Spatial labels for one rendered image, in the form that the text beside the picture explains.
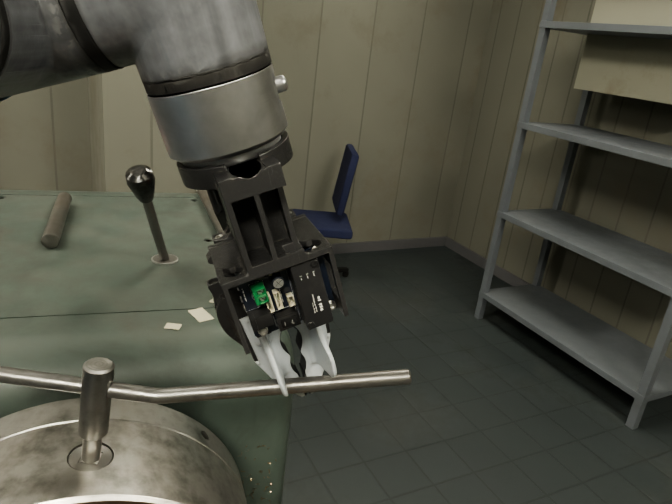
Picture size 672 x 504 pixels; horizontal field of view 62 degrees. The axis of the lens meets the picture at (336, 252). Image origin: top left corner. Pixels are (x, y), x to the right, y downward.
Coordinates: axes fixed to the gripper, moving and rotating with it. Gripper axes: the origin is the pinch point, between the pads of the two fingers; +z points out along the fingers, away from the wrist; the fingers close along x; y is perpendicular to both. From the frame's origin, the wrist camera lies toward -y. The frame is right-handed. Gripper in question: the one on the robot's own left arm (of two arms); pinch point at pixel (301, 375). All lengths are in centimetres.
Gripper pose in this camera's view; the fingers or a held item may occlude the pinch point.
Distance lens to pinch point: 47.0
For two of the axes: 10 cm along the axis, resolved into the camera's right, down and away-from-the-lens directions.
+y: 3.2, 3.7, -8.7
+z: 2.1, 8.7, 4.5
